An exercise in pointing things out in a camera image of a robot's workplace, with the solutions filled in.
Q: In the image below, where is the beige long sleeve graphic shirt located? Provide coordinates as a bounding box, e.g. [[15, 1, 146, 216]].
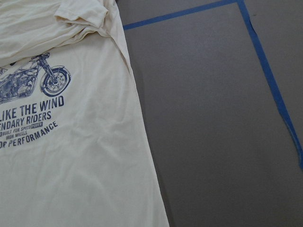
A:
[[0, 0, 169, 227]]

